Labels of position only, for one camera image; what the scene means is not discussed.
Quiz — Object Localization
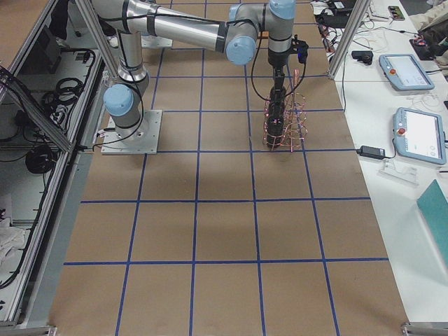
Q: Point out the aluminium frame post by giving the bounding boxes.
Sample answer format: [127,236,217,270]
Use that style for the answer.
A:
[328,0,370,79]

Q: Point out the near teach pendant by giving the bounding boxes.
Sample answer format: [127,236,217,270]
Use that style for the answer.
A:
[393,107,447,165]

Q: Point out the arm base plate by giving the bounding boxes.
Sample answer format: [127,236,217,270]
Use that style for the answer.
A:
[101,110,162,155]
[141,34,173,49]

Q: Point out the far teach pendant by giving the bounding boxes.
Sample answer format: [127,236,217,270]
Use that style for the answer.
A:
[379,54,435,91]

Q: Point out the teach pendant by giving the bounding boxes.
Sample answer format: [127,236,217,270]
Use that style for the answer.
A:
[393,107,447,165]
[379,54,435,91]

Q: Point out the copper wire bottle basket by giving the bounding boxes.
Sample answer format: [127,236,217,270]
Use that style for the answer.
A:
[263,69,307,152]

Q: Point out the black power adapter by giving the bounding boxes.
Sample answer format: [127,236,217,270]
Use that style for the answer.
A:
[356,146,386,160]

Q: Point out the teal folder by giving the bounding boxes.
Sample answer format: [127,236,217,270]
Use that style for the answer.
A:
[417,180,448,265]

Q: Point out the dark wine bottle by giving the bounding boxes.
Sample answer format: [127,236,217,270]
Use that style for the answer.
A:
[264,115,284,150]
[268,87,286,123]

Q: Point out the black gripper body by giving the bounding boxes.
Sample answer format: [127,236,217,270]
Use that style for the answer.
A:
[268,34,308,76]

